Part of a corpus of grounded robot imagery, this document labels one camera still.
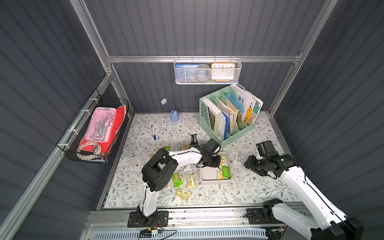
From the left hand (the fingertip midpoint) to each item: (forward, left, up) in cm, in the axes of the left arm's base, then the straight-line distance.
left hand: (219, 163), depth 89 cm
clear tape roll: (-6, +59, +25) cm, 64 cm away
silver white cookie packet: (-12, +30, -2) cm, 33 cm away
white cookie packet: (+5, -12, -2) cm, 13 cm away
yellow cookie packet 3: (-16, +21, -2) cm, 27 cm away
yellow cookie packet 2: (-10, +17, -2) cm, 20 cm away
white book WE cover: (+34, -17, +22) cm, 44 cm away
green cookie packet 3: (-5, -3, -1) cm, 6 cm away
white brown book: (+20, +3, +20) cm, 29 cm away
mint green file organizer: (+33, -6, +21) cm, 39 cm away
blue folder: (+19, -6, +10) cm, 22 cm away
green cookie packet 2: (-9, +25, -2) cm, 27 cm away
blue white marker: (+24, +44, -3) cm, 50 cm away
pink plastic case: (+7, +61, +27) cm, 67 cm away
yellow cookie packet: (+11, +41, -2) cm, 42 cm away
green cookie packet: (+12, +33, -3) cm, 35 cm away
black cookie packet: (+19, +16, -2) cm, 25 cm away
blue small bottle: (+37, +30, +2) cm, 48 cm away
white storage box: (-6, +7, -2) cm, 10 cm away
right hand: (-5, -15, +9) cm, 18 cm away
